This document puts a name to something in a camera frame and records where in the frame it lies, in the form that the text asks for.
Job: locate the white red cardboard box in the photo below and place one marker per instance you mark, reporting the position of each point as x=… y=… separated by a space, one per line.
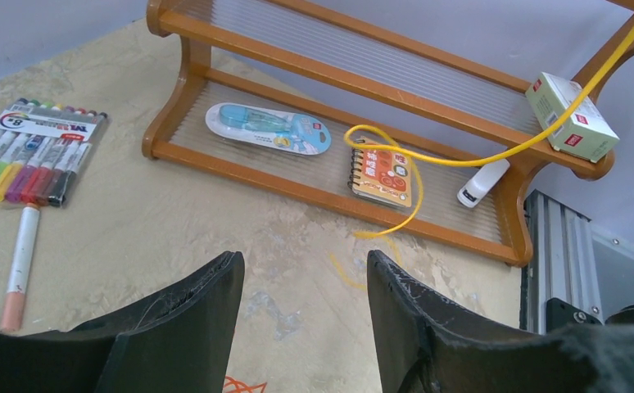
x=585 y=133

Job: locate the blue white plastic packet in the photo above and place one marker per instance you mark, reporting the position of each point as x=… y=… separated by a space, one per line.
x=285 y=131

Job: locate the aluminium frame rail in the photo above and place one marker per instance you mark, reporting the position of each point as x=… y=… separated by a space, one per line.
x=559 y=286

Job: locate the loose white marker pen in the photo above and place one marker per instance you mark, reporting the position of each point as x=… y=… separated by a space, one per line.
x=17 y=284

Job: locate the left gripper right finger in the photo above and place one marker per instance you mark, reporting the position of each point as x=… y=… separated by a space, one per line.
x=426 y=342

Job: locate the wooden rack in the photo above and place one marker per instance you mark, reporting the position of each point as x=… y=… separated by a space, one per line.
x=354 y=56

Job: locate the marker pen pack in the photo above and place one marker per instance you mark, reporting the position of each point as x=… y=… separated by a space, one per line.
x=44 y=147

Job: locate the white plastic object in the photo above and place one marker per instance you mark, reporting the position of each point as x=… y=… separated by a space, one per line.
x=482 y=182

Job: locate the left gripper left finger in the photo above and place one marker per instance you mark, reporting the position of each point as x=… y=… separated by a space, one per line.
x=177 y=339

